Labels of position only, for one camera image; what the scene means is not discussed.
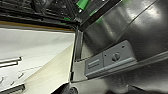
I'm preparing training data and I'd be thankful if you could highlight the grey detergent dispenser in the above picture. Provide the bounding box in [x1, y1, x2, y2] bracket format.
[84, 39, 138, 80]

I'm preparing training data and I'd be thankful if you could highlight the narrow white drawer unit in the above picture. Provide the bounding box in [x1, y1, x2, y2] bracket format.
[0, 27, 76, 94]

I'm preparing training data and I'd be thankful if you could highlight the dishwasher wire rack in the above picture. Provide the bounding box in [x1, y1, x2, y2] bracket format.
[0, 0, 123, 33]

